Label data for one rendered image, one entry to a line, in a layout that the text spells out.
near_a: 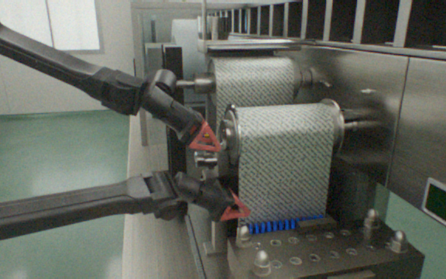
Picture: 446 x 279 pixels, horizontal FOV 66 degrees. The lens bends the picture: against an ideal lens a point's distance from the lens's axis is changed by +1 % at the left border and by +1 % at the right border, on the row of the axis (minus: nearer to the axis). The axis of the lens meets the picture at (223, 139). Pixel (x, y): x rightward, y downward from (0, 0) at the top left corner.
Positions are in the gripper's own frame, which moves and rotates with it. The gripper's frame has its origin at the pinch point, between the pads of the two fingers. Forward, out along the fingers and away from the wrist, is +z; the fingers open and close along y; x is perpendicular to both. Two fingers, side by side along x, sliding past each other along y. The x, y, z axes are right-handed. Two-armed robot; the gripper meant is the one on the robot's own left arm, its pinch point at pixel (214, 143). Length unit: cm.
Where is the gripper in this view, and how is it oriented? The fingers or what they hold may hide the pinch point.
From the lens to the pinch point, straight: 82.8
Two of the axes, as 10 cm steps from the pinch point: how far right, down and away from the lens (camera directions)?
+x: 6.2, -7.8, -1.0
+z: 7.5, 5.5, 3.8
